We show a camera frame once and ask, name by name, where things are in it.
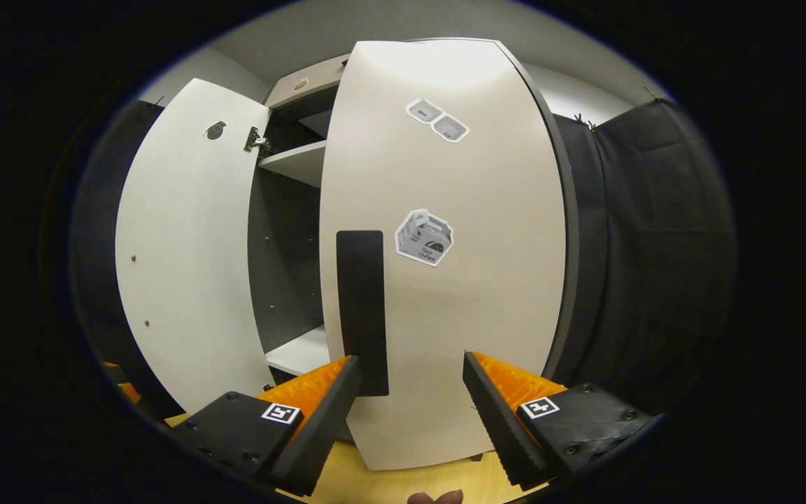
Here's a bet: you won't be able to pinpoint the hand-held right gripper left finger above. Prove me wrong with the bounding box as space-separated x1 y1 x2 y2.
169 356 363 496

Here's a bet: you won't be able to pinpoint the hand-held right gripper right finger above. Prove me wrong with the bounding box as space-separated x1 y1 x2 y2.
462 351 658 491

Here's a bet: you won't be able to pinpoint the grey cabinet door box stickers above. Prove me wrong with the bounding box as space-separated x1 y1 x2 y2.
319 38 579 471

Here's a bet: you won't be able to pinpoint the grey cabinet door checkered sticker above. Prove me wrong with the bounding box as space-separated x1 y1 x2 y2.
115 78 274 414

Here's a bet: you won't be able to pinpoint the white cabinet shelf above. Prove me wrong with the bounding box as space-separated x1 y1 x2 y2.
265 324 332 378
258 140 328 188

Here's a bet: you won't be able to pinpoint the grey cabinet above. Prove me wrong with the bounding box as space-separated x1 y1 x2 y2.
246 38 582 393

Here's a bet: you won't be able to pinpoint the grey cabinet drawer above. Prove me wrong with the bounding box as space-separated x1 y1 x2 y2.
265 56 349 110

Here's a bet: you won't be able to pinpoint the black backdrop cloth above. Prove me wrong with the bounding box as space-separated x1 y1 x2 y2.
71 98 736 414

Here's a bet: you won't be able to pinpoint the black door handle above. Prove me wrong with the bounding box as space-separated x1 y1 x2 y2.
336 230 390 397

